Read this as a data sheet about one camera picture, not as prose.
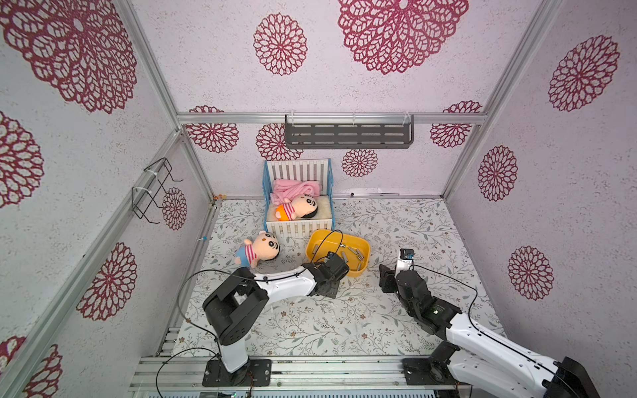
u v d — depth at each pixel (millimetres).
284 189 1095
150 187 763
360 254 1001
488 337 498
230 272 953
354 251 1007
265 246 944
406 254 696
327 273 698
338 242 1023
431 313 584
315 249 998
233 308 465
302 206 1012
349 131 942
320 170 1124
